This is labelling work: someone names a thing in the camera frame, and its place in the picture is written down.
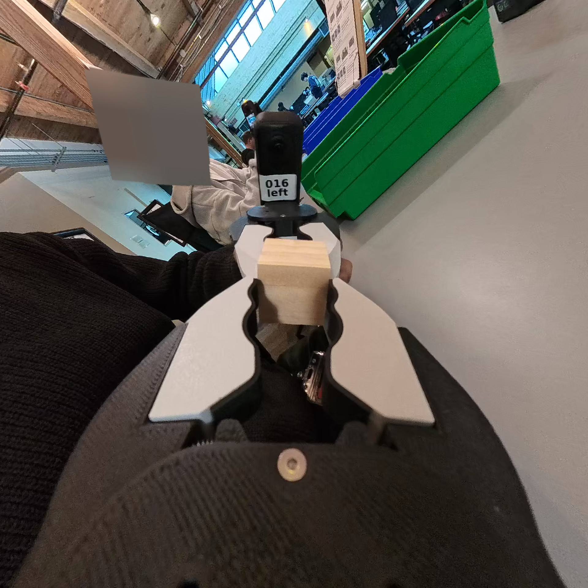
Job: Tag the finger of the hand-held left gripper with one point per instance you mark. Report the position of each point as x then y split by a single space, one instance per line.
248 250
336 255

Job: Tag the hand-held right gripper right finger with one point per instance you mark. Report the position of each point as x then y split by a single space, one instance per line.
376 363

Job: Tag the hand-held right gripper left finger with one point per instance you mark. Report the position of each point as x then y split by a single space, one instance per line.
206 363

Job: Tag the smooth pale wooden cube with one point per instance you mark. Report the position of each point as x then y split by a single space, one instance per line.
294 285

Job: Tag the green plastic bin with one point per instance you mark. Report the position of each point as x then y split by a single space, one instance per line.
404 115

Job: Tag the person's left forearm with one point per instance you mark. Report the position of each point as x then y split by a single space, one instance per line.
206 285

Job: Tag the grey desk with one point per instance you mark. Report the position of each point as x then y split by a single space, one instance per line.
459 229

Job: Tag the person's left hand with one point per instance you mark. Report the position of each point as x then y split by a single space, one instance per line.
346 271

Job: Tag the black chair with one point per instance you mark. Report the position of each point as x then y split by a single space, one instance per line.
188 234

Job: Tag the metal key clip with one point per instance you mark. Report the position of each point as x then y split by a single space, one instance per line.
314 376

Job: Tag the stack of blue plastic bins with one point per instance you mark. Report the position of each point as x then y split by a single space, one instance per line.
340 110

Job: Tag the printed instruction sheet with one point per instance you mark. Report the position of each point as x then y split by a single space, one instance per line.
342 46

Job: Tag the wooden sign board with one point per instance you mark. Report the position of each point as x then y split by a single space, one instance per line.
359 32

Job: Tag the person's black sweater torso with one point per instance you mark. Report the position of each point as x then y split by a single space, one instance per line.
55 344

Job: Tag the framed black white poster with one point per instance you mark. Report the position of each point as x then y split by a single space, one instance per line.
76 234

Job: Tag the black device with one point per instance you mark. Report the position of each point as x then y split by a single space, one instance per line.
519 9

